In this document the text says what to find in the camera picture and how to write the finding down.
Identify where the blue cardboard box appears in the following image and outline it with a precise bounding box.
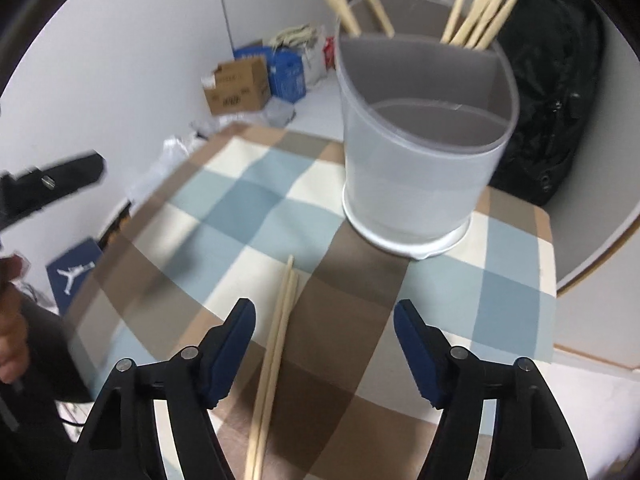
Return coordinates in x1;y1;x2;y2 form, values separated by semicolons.
233;46;306;104

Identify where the black backpack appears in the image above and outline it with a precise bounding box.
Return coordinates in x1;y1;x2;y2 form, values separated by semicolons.
490;0;605;206

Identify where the person left hand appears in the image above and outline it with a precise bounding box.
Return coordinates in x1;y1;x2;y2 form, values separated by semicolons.
0;255;29;384

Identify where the checkered tablecloth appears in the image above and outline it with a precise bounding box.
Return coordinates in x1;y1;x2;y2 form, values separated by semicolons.
66;126;555;479

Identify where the brown cardboard box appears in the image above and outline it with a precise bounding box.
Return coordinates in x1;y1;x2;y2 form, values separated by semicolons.
201;56;271;116

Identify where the clear plastic bag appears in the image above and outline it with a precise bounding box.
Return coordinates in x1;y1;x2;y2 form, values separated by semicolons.
127;132;205;206

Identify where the navy jordan shoe box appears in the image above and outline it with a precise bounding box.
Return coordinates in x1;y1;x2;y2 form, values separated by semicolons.
46;237;102;316

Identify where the cream cloth bag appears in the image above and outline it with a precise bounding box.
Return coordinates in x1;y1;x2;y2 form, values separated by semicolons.
267;24;326;88

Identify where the white utensil holder cup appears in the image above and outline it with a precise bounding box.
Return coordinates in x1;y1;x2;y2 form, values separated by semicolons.
335;0;520;260

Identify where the single wooden chopstick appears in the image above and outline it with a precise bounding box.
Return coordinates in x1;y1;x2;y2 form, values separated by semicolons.
439;0;471;46

